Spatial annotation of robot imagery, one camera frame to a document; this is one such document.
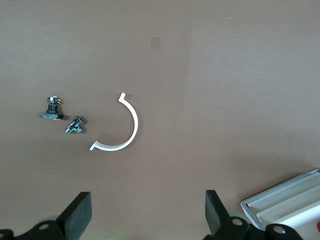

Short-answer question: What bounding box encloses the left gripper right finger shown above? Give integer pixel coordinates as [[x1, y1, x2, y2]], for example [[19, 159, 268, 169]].
[[203, 189, 251, 240]]

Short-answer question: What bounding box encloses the white plastic drawer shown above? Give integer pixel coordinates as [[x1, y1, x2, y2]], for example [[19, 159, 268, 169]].
[[240, 167, 320, 231]]

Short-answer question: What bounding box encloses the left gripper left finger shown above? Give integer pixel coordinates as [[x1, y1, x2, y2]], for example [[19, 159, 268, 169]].
[[24, 191, 93, 240]]

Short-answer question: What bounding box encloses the white drawer cabinet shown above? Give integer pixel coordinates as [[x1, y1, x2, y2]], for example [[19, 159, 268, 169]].
[[240, 167, 320, 240]]

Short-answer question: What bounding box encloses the black switch contact block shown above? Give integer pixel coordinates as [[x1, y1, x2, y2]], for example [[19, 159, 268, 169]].
[[39, 96, 65, 121]]

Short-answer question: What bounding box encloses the small metal pipe fitting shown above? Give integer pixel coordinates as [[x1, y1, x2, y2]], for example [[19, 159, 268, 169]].
[[65, 115, 86, 135]]

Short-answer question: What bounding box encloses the white half-ring clamp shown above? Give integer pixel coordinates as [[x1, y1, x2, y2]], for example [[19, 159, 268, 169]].
[[89, 92, 139, 152]]

